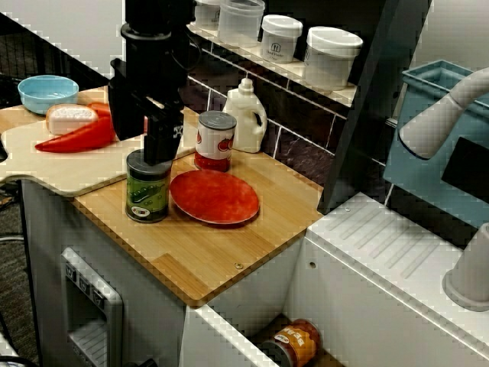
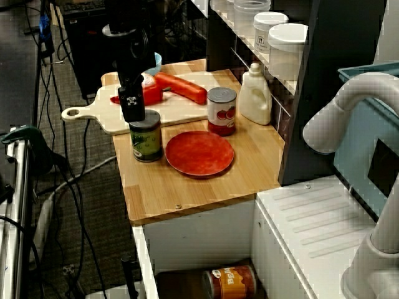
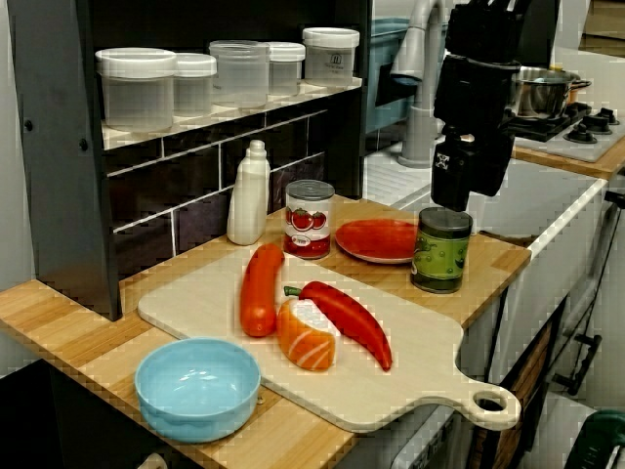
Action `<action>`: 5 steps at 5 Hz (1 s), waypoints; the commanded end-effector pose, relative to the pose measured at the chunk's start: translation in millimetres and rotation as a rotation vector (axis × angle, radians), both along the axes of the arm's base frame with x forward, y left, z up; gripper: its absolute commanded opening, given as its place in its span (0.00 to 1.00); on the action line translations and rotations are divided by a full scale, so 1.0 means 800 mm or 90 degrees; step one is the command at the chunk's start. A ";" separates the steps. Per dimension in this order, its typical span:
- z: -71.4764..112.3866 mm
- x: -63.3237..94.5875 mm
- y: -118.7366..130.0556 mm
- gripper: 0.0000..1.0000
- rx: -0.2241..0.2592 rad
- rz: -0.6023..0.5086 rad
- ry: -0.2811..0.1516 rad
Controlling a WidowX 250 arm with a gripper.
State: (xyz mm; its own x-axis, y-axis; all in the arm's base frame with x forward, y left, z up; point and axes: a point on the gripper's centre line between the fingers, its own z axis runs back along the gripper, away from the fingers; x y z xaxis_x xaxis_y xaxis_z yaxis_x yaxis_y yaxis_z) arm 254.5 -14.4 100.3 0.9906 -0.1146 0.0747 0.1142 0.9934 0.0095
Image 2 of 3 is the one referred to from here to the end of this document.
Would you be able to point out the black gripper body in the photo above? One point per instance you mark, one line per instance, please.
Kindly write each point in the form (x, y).
(132, 56)

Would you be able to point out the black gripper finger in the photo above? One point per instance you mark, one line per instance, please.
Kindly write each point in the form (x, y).
(132, 106)

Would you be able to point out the red toy chili pepper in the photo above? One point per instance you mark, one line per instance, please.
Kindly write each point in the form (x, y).
(152, 95)

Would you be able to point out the light blue bowl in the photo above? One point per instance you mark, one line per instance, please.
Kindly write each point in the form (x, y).
(158, 63)

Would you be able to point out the green toy pea can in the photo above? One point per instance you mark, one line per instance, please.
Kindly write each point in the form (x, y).
(146, 143)

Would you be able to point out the pale wooden cutting board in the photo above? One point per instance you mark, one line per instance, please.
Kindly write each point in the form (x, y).
(174, 109)

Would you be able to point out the black computer case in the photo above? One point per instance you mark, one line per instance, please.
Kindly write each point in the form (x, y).
(87, 56)

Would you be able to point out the black keyboard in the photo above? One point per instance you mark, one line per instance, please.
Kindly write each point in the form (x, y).
(81, 5)

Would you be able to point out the red plate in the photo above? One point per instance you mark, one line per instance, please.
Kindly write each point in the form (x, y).
(199, 154)

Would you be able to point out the toy tomato can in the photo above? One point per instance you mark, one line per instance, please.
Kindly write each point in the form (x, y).
(221, 115)

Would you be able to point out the blue tape wrap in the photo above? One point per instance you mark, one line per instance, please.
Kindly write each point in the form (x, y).
(44, 25)

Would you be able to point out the dark green clamp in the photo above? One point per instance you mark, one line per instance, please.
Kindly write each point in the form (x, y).
(18, 132)

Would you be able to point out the white toy detergent bottle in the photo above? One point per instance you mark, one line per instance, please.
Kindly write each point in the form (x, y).
(254, 99)

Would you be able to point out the clear lidless plastic jar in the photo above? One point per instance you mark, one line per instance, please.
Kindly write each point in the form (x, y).
(249, 18)

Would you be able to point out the small white-lid plastic jar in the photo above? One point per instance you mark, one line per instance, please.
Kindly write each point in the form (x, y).
(265, 34)

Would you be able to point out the white power strip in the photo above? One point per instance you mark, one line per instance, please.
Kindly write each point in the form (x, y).
(43, 218)

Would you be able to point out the large white-lid plastic jar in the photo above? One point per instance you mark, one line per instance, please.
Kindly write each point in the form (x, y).
(285, 53)

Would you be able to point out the dark grey shelf unit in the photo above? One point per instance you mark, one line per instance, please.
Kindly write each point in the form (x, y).
(327, 93)

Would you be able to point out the orange toy bean can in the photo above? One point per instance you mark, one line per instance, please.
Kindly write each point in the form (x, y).
(233, 283)

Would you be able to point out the grey toy faucet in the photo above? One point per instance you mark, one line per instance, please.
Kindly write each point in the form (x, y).
(343, 106)

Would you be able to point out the white toy sink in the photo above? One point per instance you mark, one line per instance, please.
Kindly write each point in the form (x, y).
(311, 218)

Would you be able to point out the blue plastic bin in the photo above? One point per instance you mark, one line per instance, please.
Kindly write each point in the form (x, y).
(352, 174)

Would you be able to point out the aluminium frame rail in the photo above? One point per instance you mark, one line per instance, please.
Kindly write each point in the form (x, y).
(18, 218)

